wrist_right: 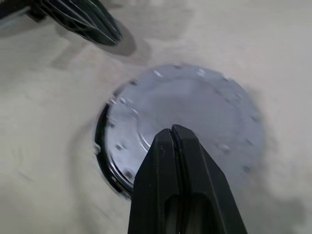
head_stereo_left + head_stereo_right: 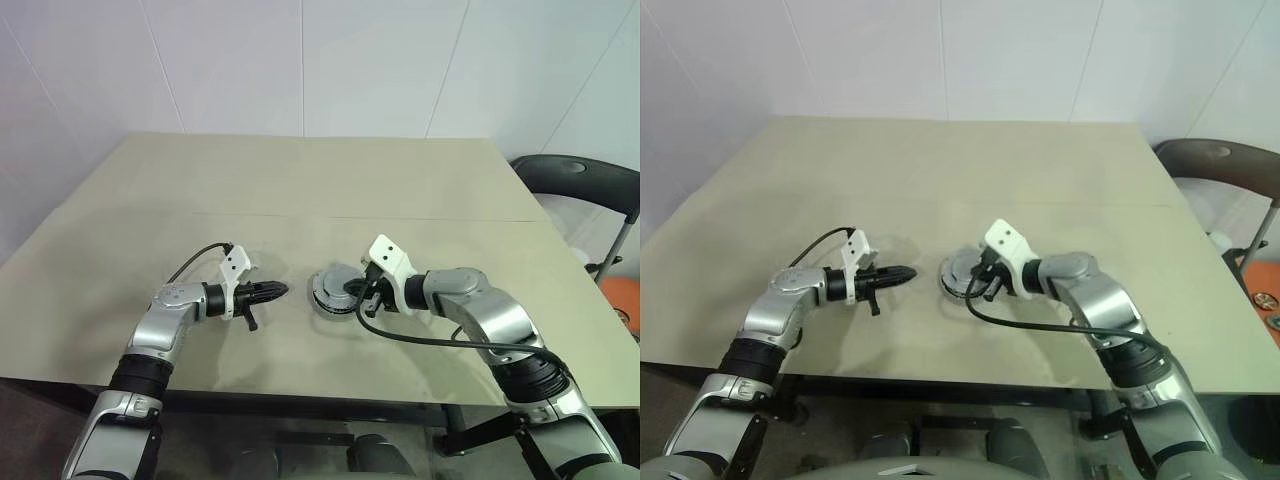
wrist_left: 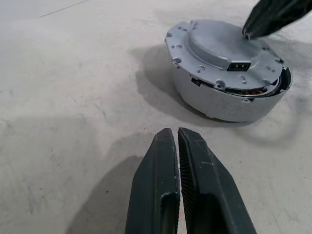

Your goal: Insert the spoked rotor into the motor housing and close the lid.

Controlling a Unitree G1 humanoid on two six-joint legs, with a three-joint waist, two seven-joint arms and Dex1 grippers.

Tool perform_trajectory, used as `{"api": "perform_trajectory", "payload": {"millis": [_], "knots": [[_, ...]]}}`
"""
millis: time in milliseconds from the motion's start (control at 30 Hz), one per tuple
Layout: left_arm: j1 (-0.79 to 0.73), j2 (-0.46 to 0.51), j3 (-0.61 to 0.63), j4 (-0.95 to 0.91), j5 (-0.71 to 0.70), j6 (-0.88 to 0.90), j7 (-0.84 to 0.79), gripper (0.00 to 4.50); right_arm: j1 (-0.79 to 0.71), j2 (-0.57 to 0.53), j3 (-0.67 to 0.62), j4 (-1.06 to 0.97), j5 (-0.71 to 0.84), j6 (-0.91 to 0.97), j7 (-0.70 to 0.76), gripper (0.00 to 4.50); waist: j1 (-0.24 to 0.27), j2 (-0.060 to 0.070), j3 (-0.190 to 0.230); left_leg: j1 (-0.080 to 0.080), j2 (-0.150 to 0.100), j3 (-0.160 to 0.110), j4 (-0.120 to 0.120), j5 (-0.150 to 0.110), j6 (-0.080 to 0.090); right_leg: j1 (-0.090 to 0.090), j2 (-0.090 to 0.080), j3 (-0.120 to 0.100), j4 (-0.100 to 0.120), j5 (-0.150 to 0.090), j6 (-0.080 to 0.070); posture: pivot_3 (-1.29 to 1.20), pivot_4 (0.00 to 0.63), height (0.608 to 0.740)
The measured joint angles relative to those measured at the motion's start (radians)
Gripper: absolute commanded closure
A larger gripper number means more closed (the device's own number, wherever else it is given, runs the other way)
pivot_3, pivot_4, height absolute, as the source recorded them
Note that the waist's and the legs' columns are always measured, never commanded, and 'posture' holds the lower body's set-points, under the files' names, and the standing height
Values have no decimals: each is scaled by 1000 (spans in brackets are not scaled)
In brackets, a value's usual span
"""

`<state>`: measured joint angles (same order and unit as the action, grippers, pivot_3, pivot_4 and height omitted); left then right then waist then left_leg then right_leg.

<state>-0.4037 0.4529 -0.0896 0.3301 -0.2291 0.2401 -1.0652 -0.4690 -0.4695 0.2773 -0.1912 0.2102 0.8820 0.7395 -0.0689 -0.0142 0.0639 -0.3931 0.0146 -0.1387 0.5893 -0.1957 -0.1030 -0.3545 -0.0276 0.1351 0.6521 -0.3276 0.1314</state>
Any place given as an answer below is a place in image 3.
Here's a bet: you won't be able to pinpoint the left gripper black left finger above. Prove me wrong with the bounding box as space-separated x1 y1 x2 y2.
124 127 181 234

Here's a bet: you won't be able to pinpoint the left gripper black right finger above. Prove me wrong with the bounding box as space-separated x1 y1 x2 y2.
177 126 258 234

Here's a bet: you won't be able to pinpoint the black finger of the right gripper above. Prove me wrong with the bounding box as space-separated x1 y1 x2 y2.
241 0 301 37
245 0 312 41

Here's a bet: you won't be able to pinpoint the grey motor end cover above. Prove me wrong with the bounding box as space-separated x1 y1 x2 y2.
164 19 286 97

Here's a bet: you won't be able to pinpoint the grey motor base copper windings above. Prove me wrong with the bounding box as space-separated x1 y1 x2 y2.
170 63 293 123

